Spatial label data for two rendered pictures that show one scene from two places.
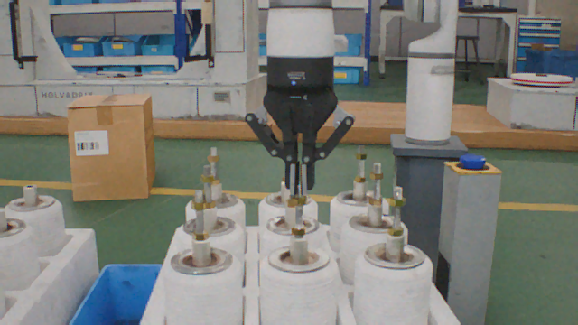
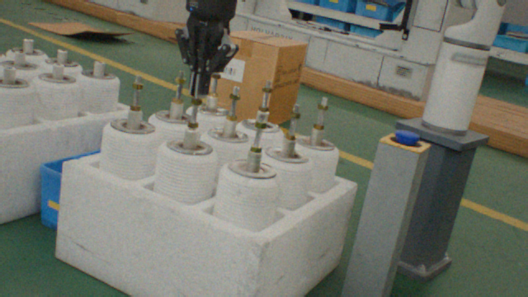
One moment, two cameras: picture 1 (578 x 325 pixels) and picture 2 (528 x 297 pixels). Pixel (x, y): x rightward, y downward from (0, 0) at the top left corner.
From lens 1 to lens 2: 0.58 m
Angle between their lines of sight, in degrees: 28
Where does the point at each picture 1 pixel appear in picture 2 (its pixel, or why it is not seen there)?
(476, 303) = (375, 272)
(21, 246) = (61, 91)
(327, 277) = (190, 162)
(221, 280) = (129, 139)
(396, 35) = not seen: outside the picture
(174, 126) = (350, 88)
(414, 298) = (242, 201)
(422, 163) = not seen: hidden behind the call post
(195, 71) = (392, 41)
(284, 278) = (163, 151)
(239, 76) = (429, 55)
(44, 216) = (98, 84)
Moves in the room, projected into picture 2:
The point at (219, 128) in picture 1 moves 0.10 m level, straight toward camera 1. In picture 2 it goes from (390, 101) to (384, 104)
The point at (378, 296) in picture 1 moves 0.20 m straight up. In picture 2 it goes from (219, 190) to (242, 58)
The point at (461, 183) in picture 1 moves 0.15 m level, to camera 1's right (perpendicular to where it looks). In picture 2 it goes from (379, 150) to (470, 180)
